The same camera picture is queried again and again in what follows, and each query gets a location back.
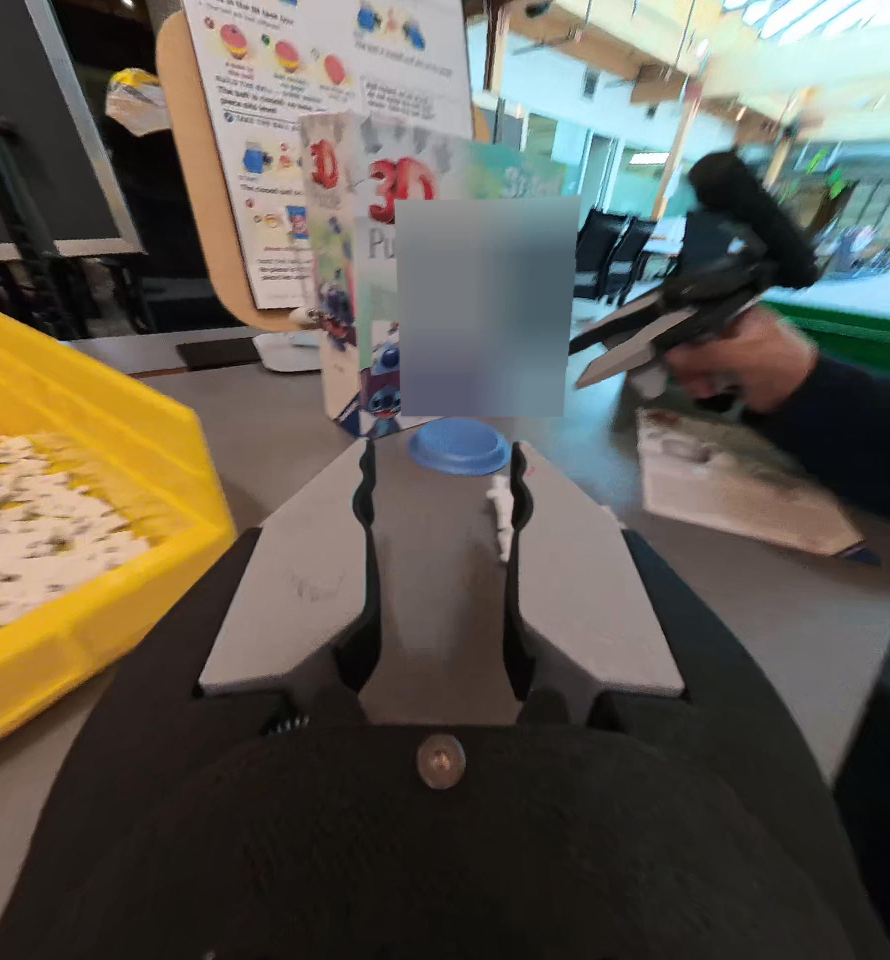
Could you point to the yellow plastic bin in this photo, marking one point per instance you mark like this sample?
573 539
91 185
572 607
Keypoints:
130 630

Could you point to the blue round ball stand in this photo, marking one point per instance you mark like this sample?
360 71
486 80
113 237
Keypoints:
456 450

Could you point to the printed instruction sheet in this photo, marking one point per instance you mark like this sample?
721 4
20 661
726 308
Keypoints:
280 112

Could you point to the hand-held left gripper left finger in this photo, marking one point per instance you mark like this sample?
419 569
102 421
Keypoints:
295 585

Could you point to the wooden display board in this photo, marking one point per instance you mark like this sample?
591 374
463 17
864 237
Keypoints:
190 187

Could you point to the pile of puzzle pieces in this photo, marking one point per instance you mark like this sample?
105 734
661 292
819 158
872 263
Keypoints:
25 525

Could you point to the black pad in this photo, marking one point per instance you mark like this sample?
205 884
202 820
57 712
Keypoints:
216 354

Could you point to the crumpled yellow white paper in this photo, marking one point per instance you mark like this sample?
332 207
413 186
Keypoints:
136 101

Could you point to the black chair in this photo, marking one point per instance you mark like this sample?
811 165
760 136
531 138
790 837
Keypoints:
637 255
598 247

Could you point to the person's right hand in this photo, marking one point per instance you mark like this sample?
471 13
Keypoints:
752 367

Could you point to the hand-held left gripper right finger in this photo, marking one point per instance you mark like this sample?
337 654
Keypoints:
587 600

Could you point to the white folded leaflet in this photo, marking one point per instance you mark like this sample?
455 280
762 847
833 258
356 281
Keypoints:
729 487

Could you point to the person's right forearm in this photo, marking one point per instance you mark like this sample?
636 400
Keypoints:
864 435

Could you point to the cartoon printed puzzle box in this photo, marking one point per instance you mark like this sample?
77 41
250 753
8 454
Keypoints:
340 315

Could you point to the green plastic crate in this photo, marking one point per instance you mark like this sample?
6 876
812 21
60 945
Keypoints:
827 326

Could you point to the dark monitor screen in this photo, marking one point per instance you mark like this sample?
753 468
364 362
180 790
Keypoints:
17 135

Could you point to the assembled curved puzzle section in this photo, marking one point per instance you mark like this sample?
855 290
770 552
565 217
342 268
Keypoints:
502 525

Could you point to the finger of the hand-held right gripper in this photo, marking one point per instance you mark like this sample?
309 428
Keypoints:
624 360
632 319

